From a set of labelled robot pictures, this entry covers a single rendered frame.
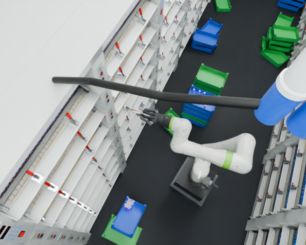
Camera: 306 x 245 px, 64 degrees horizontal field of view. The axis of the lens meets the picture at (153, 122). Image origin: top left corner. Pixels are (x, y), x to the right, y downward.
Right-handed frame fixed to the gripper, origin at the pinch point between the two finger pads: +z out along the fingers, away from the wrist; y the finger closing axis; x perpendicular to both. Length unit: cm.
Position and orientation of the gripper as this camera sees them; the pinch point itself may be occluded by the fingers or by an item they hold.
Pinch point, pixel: (137, 112)
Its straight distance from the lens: 175.0
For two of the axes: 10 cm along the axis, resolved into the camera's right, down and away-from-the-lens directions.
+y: 4.1, -8.1, 4.2
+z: -9.0, -3.0, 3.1
